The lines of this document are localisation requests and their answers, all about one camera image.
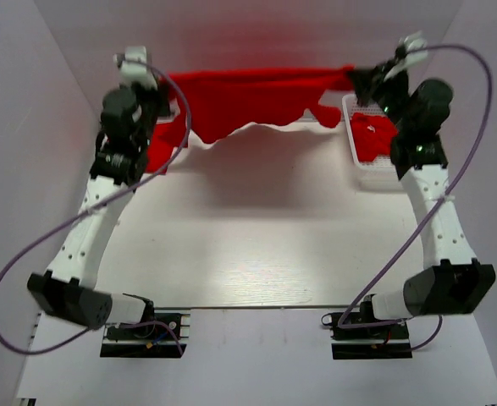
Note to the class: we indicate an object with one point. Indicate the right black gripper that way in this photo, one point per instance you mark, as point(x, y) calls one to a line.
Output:
point(368, 83)

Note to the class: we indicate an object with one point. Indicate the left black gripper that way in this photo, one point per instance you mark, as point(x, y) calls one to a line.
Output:
point(158, 95)

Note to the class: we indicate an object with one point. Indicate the red t shirt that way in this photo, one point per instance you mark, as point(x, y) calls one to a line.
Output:
point(372, 136)
point(223, 101)
point(166, 138)

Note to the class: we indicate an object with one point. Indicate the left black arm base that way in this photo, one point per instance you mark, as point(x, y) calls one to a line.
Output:
point(166, 340)

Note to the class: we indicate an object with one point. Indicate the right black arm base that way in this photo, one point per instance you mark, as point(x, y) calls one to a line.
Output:
point(385, 342)

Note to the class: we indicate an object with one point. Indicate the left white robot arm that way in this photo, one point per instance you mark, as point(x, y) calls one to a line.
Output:
point(66, 290)

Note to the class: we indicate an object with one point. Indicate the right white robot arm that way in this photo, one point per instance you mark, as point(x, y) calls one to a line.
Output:
point(453, 281)

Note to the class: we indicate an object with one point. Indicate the white plastic basket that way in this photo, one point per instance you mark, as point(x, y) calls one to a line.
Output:
point(382, 167)

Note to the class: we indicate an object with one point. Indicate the folded red t shirt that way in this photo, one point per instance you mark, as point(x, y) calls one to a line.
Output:
point(166, 138)

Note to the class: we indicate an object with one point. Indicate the red t shirt in basket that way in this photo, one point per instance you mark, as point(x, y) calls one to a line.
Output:
point(372, 136)

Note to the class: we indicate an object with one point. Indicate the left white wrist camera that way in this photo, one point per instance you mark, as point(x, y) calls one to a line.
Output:
point(134, 68)

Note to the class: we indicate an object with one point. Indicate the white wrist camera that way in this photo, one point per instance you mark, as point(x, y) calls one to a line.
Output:
point(411, 50)
point(134, 68)

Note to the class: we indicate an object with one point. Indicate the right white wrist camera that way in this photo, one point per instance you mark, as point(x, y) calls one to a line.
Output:
point(411, 50)

